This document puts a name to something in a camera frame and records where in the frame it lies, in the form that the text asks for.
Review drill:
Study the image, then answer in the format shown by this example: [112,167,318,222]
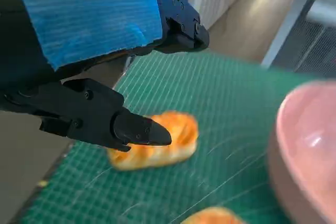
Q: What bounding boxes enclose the green cutting mat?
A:
[19,50,336,224]

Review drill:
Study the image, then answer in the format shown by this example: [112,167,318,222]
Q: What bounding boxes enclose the oblong orange toy bread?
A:
[107,111,199,172]

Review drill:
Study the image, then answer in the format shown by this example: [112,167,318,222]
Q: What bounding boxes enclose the round toy bread bun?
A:
[181,206,245,224]

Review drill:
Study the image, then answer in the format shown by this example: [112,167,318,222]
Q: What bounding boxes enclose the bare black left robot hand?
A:
[0,0,210,153]

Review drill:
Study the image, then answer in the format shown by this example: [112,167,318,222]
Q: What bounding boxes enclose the pink bowl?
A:
[266,81,336,224]

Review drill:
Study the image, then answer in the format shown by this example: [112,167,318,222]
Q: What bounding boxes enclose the large white mesh cabinet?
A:
[261,0,336,78]

